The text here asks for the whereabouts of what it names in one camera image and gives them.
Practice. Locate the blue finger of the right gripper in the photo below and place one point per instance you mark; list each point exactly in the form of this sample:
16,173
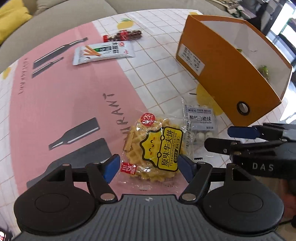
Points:
225,146
243,132

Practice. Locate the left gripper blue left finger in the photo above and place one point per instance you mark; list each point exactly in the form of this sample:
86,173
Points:
100,176

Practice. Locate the hawthorn balls clear bag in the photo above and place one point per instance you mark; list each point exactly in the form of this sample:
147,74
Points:
201,125

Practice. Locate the red dates packet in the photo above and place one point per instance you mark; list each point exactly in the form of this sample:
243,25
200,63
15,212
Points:
123,35

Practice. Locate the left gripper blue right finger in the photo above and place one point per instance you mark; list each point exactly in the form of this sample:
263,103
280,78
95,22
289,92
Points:
197,176

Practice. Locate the waffle cookie packet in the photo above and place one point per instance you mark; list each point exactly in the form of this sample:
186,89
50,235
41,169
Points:
153,145

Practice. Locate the beige sofa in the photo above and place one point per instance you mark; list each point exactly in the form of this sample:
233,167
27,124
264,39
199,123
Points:
69,14

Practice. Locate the pink white checkered tablecloth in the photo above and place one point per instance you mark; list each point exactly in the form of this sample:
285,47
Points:
62,117

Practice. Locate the orange cardboard box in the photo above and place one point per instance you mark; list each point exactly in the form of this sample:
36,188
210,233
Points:
224,55

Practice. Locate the white gluten strips packet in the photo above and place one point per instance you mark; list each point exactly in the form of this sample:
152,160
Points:
102,51

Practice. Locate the yellow cushion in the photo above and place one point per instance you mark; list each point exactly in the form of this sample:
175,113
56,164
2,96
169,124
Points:
13,15

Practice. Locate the green small snack packet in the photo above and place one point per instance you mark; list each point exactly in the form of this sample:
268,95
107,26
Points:
263,70

